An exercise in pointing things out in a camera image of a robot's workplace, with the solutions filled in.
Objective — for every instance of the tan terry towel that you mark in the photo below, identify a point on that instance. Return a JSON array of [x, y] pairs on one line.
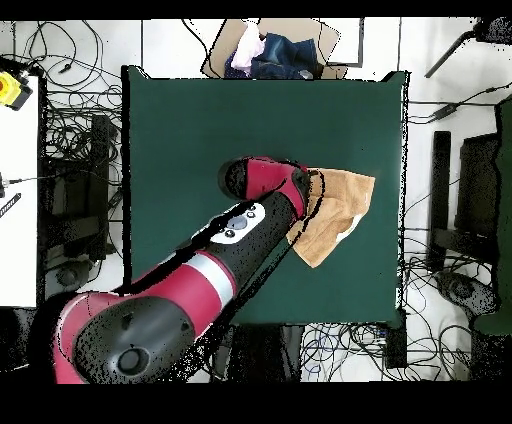
[[340, 200]]

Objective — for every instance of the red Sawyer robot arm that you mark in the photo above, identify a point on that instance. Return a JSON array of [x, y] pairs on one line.
[[180, 288]]

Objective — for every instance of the dark green table cloth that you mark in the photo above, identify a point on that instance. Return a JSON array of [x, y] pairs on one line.
[[180, 140]]

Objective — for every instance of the blue jeans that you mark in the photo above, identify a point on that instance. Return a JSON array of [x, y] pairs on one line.
[[288, 56]]

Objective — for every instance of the pink cloth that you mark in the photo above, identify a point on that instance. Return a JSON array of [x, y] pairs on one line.
[[248, 48]]

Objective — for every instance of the cardboard box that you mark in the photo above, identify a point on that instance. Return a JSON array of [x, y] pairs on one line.
[[224, 44]]

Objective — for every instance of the black power strip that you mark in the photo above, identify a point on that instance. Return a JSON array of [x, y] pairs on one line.
[[396, 344]]

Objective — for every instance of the black rounded floor base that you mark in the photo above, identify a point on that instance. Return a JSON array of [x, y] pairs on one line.
[[72, 276], [464, 292]]

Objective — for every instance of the white table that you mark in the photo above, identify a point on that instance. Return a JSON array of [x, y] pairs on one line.
[[18, 240]]

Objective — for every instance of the green draped cloth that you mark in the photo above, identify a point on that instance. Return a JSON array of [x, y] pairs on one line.
[[504, 200]]

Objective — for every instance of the yellow emergency stop box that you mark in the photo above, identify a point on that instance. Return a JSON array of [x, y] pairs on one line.
[[10, 90]]

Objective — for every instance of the black stand leg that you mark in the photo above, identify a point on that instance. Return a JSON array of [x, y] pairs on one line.
[[494, 30]]

